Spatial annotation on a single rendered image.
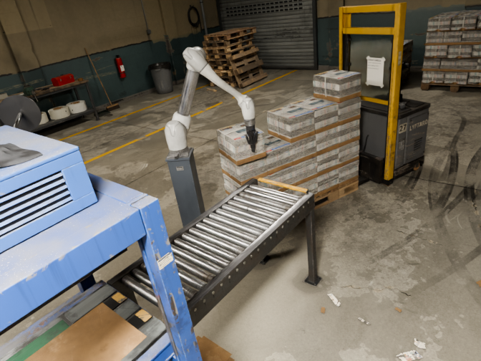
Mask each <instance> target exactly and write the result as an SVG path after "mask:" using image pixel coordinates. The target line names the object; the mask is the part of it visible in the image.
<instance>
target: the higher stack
mask: <svg viewBox="0 0 481 361"><path fill-rule="evenodd" d="M313 85H314V93H316V94H320V95H325V96H330V97H337V98H342V97H346V96H348V95H352V94H354V93H357V92H361V73H359V72H348V71H343V70H338V69H333V70H330V71H327V72H322V73H319V74H315V75H314V82H313ZM315 98H316V99H320V100H324V99H321V98H317V97H315ZM325 101H328V102H332V103H336V104H337V105H339V106H338V121H339V122H340V121H342V120H346V119H349V118H350V117H354V116H357V115H360V112H361V111H360V107H361V98H360V97H355V98H352V99H350V100H346V101H343V102H334V101H330V100H325ZM359 126H360V124H359V119H357V120H354V121H351V122H348V123H346V124H343V125H340V126H338V137H339V143H342V142H344V141H347V140H350V139H352V138H355V137H357V136H359V135H360V129H359ZM359 146H360V144H359V140H357V141H354V142H352V143H349V144H347V145H344V146H341V147H339V164H340V163H343V162H345V161H348V160H350V159H352V158H355V157H357V156H359ZM338 170H339V183H342V182H344V181H346V180H348V179H350V178H353V177H355V176H357V175H358V174H359V160H355V161H354V162H352V163H349V164H347V165H344V166H342V167H340V168H338ZM358 182H359V179H358V178H357V179H356V180H353V181H351V182H349V183H347V184H345V185H342V186H340V187H338V188H339V198H341V197H343V196H346V195H348V194H350V193H352V192H354V191H357V190H358V189H359V188H358V184H359V183H358Z"/></svg>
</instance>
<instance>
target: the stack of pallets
mask: <svg viewBox="0 0 481 361"><path fill-rule="evenodd" d="M248 29H250V31H251V32H250V33H247V31H246V30H248ZM236 33H237V34H236ZM246 33H247V34H246ZM253 33H256V27H251V28H249V27H243V28H233V29H228V30H224V31H221V32H216V33H212V34H206V35H203V36H204V42H202V43H203V47H204V48H202V49H204V50H205V53H206V61H207V63H208V64H209V65H210V66H211V68H212V69H213V70H214V72H215V73H216V74H217V75H218V76H219V77H220V78H221V79H222V80H224V81H225V82H227V83H228V84H229V85H231V87H236V86H238V84H236V79H235V76H234V74H233V69H232V68H231V64H230V62H229V60H228V57H231V56H233V55H235V54H239V53H241V52H245V51H247V50H246V49H245V48H247V47H249V49H253V48H255V45H254V44H252V39H254V38H253ZM244 36H248V38H247V39H244V38H243V37H244ZM210 37H213V38H212V39H211V38H210ZM234 39H236V40H234ZM243 42H246V44H245V45H242V43H243ZM209 43H213V44H211V45H209ZM209 49H212V50H211V51H209ZM211 55H215V56H211ZM213 61H214V62H213ZM208 81H209V82H210V86H211V87H214V86H216V84H214V83H213V82H211V81H210V80H208Z"/></svg>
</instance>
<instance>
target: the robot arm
mask: <svg viewBox="0 0 481 361"><path fill-rule="evenodd" d="M183 57H184V59H185V61H186V62H187V64H186V67H187V68H188V69H187V73H186V76H185V81H184V85H183V91H182V94H181V98H180V103H179V107H178V111H177V112H175V113H174V115H173V118H172V120H171V121H170V122H168V123H167V124H166V126H165V137H166V141H167V145H168V147H169V151H170V153H169V155H168V156H167V159H170V158H174V159H178V158H181V157H188V156H189V153H190V150H191V149H192V148H191V147H188V144H187V134H188V132H189V129H190V122H191V116H190V115H189V114H190V108H191V105H192V102H193V97H194V94H195V88H196V85H197V82H198V77H199V74H201V75H203V76H204V77H206V78H208V79H209V80H210V81H211V82H213V83H214V84H216V85H217V86H219V87H220V88H221V89H223V90H225V91H226V92H228V93H230V94H231V95H232V96H234V98H236V99H237V101H238V105H239V106H240V108H241V109H242V114H243V118H244V123H245V126H246V134H245V135H244V136H245V137H246V140H247V143H248V144H249V145H251V150H252V152H255V144H256V143H257V137H258V131H257V130H256V129H255V123H256V120H255V113H256V109H255V103H254V101H253V99H252V98H250V97H249V96H247V95H242V94H241V93H239V91H237V90H236V89H235V88H233V87H231V86H230V85H229V84H228V83H227V82H225V81H224V80H222V79H221V78H220V77H219V76H218V75H217V74H216V73H215V72H214V70H213V69H212V68H211V66H210V65H209V64H208V63H207V61H206V53H205V50H204V49H202V48H201V47H193V48H191V47H187V48H186V49H185V50H184V52H183ZM254 134H255V135H254ZM254 136H255V137H254ZM248 137H249V139H248Z"/></svg>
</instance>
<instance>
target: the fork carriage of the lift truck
mask: <svg viewBox="0 0 481 361"><path fill-rule="evenodd" d="M382 166H383V158H380V157H378V156H375V155H372V154H370V153H366V152H364V151H362V150H359V174H358V175H360V176H362V175H364V176H366V177H367V178H369V180H371V181H374V182H375V183H381V182H382Z"/></svg>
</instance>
